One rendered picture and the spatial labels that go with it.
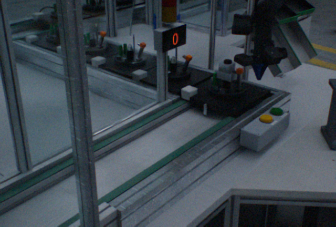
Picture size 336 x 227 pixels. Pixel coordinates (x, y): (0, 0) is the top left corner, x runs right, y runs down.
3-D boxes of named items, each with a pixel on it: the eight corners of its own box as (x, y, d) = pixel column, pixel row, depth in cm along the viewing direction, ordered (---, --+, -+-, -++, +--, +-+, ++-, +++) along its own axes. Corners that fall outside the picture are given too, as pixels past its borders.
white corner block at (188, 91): (197, 97, 166) (198, 88, 164) (190, 102, 163) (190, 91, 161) (187, 94, 169) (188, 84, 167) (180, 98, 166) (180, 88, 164)
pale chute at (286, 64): (294, 69, 182) (302, 64, 178) (273, 77, 174) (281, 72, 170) (260, 11, 187) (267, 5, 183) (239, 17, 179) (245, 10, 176)
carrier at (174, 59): (214, 78, 183) (216, 49, 178) (177, 97, 166) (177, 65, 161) (169, 64, 197) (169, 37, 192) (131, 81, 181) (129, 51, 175)
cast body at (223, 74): (237, 78, 163) (239, 60, 160) (230, 82, 160) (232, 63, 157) (218, 73, 168) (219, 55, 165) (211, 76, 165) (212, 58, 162)
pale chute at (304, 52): (310, 59, 192) (317, 54, 188) (291, 66, 184) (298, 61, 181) (277, 4, 197) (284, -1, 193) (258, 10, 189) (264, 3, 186)
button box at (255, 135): (288, 127, 156) (290, 111, 153) (258, 152, 141) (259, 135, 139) (270, 121, 160) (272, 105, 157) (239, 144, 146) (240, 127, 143)
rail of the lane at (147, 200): (288, 116, 172) (292, 90, 167) (123, 244, 111) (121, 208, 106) (275, 112, 175) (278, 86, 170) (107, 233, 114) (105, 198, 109)
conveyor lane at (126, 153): (268, 116, 172) (270, 92, 168) (105, 232, 114) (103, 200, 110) (207, 95, 189) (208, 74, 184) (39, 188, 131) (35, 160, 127)
